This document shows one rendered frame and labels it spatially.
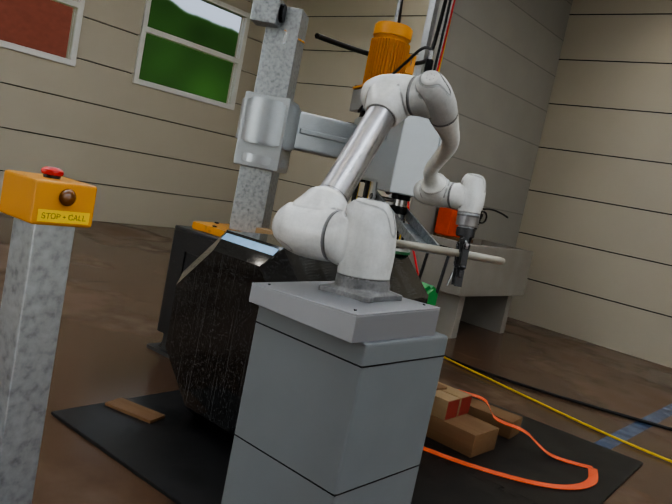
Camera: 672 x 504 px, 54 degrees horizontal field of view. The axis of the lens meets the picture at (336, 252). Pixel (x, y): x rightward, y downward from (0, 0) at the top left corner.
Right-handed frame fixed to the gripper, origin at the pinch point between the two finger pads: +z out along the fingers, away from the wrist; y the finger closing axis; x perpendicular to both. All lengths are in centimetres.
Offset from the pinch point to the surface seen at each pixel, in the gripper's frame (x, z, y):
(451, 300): -75, 41, 317
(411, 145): 17, -57, 72
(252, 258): 82, 6, 10
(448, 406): -20, 67, 56
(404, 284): 10, 12, 63
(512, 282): -143, 20, 368
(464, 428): -28, 75, 50
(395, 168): 23, -45, 72
